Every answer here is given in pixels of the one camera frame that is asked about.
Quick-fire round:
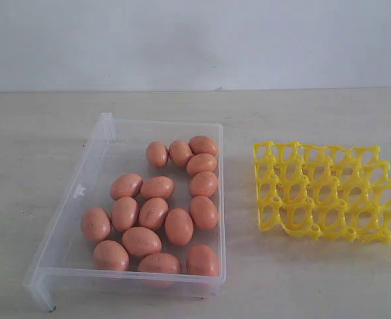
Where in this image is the yellow plastic egg tray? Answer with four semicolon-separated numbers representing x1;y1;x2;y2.
253;141;391;244

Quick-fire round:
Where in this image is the brown egg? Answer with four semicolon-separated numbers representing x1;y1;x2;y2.
186;153;217;176
140;175;175;199
190;171;218;197
190;195;219;230
138;253;182;288
93;240;129;271
164;208;194;247
138;197;169;231
188;136;219;156
80;207;111;243
146;141;168;168
186;244;219;276
122;227;162;259
111;197;139;232
110;173;143;201
168;140;193;167

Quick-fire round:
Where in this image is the clear plastic container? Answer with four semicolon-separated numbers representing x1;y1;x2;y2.
24;113;226;312

